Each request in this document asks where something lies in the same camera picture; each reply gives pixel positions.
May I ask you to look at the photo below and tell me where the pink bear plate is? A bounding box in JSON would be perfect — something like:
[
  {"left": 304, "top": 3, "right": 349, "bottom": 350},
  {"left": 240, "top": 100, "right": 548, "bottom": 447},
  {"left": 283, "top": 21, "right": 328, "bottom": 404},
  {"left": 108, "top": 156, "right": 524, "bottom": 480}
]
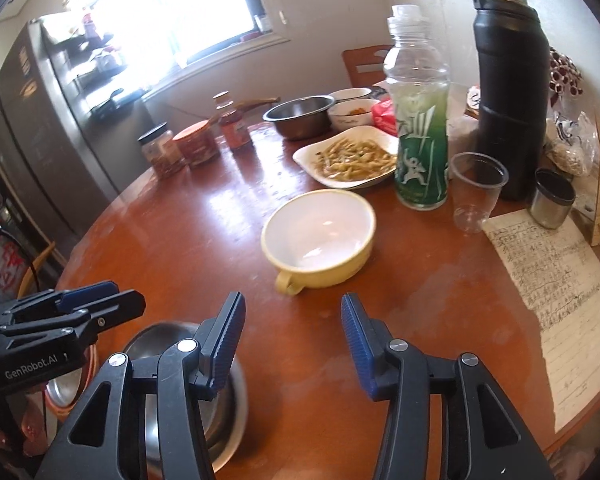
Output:
[{"left": 44, "top": 344, "right": 99, "bottom": 422}]

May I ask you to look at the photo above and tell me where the round steel bowl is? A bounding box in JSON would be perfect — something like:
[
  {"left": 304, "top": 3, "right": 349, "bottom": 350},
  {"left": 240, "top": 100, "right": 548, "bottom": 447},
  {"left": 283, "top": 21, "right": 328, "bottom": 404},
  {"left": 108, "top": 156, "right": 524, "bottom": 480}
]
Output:
[{"left": 124, "top": 323, "right": 236, "bottom": 451}]

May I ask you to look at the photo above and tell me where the wide-rim steel bowl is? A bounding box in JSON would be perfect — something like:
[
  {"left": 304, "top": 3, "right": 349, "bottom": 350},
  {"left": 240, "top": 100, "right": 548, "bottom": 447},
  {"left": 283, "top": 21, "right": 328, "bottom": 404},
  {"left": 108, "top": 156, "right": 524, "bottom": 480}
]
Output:
[{"left": 123, "top": 322, "right": 248, "bottom": 479}]

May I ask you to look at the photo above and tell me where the yellow handled bowl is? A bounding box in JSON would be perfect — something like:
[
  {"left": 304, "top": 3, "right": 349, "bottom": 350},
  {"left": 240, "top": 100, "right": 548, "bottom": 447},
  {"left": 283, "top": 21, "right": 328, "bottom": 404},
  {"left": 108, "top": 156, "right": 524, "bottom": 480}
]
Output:
[{"left": 261, "top": 188, "right": 377, "bottom": 296}]

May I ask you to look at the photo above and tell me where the steel pan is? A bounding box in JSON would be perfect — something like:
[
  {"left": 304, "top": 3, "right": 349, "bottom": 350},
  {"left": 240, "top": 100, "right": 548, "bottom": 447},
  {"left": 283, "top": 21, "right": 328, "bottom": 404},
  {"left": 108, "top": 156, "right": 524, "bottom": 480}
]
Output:
[{"left": 45, "top": 352, "right": 92, "bottom": 416}]

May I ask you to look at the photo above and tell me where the person left hand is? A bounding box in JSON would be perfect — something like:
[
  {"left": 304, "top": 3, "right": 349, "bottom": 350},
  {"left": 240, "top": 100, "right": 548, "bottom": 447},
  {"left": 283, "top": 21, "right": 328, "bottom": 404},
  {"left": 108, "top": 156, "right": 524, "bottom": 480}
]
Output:
[{"left": 0, "top": 393, "right": 47, "bottom": 457}]

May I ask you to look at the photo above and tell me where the wooden armchair left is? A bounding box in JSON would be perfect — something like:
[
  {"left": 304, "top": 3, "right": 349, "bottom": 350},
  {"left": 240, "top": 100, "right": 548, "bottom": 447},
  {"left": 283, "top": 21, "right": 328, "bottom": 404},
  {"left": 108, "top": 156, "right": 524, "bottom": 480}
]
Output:
[{"left": 17, "top": 242, "right": 56, "bottom": 299}]

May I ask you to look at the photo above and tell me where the grey refrigerator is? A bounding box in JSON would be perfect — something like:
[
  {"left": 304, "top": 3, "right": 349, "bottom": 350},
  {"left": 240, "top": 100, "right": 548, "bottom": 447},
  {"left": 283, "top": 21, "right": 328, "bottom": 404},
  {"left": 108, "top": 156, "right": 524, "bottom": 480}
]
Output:
[{"left": 0, "top": 12, "right": 155, "bottom": 258}]

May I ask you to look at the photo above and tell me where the handwritten paper sheet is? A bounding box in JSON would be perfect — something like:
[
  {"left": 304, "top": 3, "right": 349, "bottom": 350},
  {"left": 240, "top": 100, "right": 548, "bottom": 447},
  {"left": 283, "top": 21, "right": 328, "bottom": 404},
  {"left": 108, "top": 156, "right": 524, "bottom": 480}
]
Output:
[{"left": 483, "top": 210, "right": 600, "bottom": 431}]

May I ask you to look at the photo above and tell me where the clear jar black lid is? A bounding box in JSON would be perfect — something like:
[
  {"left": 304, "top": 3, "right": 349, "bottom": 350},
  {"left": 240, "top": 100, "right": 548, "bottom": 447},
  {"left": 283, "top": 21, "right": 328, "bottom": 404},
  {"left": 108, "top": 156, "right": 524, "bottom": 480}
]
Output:
[{"left": 137, "top": 122, "right": 185, "bottom": 179}]

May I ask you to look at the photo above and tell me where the red lidded jar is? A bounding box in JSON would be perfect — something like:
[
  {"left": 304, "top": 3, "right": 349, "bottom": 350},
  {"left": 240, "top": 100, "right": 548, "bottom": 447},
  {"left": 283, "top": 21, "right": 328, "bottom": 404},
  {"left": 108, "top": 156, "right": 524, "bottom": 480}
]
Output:
[{"left": 173, "top": 120, "right": 220, "bottom": 167}]

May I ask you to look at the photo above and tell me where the brown sauce bottle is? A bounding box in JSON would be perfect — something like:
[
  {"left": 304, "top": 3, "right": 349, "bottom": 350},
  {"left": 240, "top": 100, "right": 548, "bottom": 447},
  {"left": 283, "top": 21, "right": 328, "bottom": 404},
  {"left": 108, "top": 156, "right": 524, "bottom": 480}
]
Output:
[{"left": 213, "top": 91, "right": 251, "bottom": 151}]

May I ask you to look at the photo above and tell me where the small steel thermos cup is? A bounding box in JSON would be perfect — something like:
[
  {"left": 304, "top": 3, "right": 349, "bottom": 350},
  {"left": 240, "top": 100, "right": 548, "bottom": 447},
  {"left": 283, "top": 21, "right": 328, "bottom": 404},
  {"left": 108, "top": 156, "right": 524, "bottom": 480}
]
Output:
[{"left": 529, "top": 168, "right": 576, "bottom": 230}]

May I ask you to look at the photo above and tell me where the clear plastic cup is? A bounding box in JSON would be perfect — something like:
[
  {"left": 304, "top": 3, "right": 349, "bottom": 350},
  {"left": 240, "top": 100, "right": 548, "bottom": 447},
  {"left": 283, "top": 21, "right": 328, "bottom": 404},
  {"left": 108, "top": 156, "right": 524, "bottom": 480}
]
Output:
[{"left": 450, "top": 152, "right": 509, "bottom": 233}]

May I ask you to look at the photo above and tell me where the window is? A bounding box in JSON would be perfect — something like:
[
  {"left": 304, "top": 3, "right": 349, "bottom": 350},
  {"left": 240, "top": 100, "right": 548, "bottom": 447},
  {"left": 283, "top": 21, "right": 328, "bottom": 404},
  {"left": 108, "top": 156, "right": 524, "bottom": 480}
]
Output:
[{"left": 62, "top": 0, "right": 273, "bottom": 88}]

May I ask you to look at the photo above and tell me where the plastic bag of items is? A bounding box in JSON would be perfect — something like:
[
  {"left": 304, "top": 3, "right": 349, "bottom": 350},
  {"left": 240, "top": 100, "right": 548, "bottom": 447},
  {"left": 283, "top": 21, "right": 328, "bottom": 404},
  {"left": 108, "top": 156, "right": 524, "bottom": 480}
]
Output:
[{"left": 544, "top": 47, "right": 600, "bottom": 178}]

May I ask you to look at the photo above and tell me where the white dish with food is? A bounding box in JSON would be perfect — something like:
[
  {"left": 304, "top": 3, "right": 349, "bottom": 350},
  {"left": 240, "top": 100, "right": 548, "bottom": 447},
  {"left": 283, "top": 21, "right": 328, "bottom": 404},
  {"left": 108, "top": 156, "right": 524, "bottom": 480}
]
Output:
[{"left": 292, "top": 126, "right": 398, "bottom": 190}]

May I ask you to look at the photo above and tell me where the small steel bowl far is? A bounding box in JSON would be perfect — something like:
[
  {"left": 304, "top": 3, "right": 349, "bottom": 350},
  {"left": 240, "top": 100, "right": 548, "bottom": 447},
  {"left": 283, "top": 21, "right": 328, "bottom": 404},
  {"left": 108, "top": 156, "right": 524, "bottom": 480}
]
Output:
[{"left": 263, "top": 96, "right": 336, "bottom": 141}]

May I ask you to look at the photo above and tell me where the red tissue pack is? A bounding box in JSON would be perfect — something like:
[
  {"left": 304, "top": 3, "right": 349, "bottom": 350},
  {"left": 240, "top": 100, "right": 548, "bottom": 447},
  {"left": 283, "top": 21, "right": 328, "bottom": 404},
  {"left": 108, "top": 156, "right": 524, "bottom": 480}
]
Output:
[{"left": 370, "top": 99, "right": 398, "bottom": 136}]

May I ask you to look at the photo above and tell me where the white ceramic bowl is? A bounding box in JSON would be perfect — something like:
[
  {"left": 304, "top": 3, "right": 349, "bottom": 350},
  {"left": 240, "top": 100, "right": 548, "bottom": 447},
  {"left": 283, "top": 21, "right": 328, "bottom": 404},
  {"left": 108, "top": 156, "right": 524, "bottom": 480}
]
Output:
[{"left": 327, "top": 99, "right": 379, "bottom": 131}]

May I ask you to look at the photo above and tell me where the black thermos flask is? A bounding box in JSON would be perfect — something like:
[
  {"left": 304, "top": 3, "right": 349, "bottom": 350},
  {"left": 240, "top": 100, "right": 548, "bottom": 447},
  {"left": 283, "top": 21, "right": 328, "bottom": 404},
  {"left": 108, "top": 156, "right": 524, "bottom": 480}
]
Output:
[{"left": 472, "top": 0, "right": 550, "bottom": 202}]

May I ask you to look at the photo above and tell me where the green drink bottle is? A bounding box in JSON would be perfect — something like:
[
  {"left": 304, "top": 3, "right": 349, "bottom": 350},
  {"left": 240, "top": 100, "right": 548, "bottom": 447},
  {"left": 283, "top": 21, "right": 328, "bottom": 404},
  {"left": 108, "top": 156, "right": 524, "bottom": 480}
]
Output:
[{"left": 384, "top": 4, "right": 450, "bottom": 210}]

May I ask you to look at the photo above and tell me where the wooden chair back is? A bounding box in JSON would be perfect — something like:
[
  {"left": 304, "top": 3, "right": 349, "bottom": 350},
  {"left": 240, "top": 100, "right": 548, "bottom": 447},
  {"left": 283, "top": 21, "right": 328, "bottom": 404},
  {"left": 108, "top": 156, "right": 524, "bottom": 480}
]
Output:
[{"left": 341, "top": 44, "right": 391, "bottom": 88}]

